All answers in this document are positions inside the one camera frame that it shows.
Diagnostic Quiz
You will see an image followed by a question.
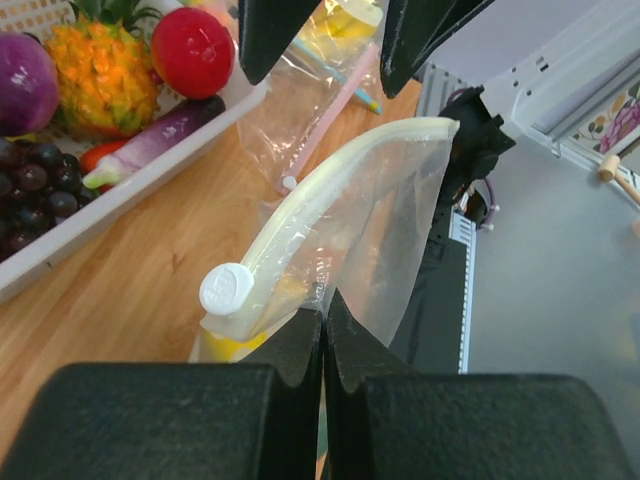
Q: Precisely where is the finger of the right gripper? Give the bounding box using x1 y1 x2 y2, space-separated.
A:
380 0 492 98
237 0 320 84

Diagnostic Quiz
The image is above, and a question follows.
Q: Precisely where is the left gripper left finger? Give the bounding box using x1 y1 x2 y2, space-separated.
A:
1 310 322 479

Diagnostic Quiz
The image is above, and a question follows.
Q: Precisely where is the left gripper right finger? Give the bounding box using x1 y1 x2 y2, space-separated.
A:
323 295 635 479

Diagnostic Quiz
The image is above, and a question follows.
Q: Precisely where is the polka dot zip bag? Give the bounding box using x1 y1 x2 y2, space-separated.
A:
199 135 453 345

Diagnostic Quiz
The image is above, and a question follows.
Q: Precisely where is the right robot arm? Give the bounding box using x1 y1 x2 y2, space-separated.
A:
239 1 639 152

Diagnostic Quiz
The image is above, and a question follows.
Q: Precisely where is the blue zip bag right side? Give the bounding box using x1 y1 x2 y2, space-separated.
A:
283 1 383 114

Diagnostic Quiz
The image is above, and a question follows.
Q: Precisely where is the fake red apple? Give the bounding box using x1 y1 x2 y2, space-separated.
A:
151 7 235 99

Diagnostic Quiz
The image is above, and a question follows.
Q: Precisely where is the fake purple eggplant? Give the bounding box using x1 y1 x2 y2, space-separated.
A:
83 95 226 188

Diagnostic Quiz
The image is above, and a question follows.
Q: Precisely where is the fake pineapple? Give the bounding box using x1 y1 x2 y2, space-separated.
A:
44 1 163 139

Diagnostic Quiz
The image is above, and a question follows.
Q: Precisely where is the fake red chili pepper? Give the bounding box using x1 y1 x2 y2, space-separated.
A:
80 140 127 194

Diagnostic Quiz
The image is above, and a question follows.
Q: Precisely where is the fake purple onion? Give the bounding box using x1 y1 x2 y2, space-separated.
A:
1 32 59 137

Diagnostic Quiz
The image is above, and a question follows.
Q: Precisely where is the fake grape bunch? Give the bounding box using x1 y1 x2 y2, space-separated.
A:
1 138 100 261

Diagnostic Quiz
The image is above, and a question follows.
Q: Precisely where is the white plastic basket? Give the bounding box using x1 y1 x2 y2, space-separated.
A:
1 1 268 304

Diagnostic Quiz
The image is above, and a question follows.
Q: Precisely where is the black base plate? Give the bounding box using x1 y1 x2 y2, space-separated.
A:
390 86 515 374

